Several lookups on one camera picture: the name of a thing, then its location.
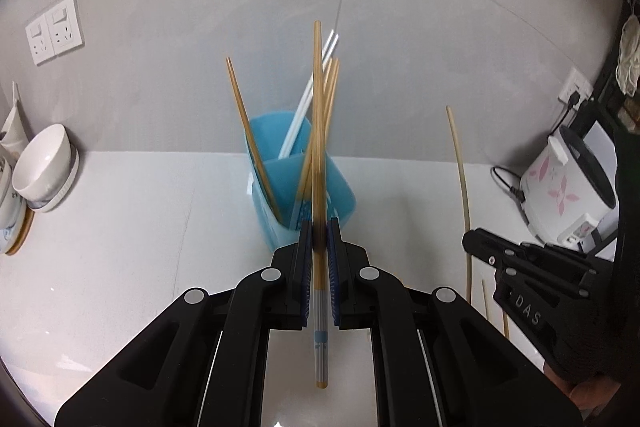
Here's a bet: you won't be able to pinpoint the pale chopstick patterned end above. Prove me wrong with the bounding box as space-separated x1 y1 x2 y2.
480 279 491 322

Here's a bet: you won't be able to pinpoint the pale thin wooden chopstick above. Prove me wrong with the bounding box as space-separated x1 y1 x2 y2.
446 105 473 304

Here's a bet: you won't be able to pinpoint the dark bamboo chopstick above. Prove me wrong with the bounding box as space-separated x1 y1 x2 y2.
501 310 511 340

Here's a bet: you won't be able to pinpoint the bamboo chopstick grey end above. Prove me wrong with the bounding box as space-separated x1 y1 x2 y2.
312 20 329 389

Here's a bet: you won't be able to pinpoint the bamboo chopstick blue star end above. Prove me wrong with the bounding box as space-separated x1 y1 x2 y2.
224 56 282 222

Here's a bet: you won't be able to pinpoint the bamboo chopstick blue band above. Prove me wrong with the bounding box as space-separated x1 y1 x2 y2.
296 58 341 225

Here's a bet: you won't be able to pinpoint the brown bamboo chopstick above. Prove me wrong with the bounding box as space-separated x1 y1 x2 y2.
311 68 328 202

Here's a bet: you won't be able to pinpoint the person right hand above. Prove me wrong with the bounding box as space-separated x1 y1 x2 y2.
544 362 620 412

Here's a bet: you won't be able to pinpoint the white rice cooker pink flowers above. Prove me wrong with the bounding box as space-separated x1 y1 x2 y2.
520 126 616 248

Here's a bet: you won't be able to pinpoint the blue plastic utensil holder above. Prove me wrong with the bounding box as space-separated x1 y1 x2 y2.
243 109 358 253

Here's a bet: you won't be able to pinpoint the wooden round tray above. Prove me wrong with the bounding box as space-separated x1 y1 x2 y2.
6 208 35 256

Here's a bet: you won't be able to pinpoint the large white bowl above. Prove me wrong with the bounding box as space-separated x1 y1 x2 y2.
12 124 72 202

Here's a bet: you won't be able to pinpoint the white pitcher jug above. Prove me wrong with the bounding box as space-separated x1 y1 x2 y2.
1 81 29 160

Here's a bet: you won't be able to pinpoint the black power cable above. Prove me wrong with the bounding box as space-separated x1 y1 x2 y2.
490 164 532 226

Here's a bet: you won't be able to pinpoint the right wall socket with plug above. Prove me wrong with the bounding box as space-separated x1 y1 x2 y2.
558 67 593 109

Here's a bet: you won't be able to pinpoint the white double wall socket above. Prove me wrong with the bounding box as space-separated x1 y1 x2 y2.
25 0 84 66

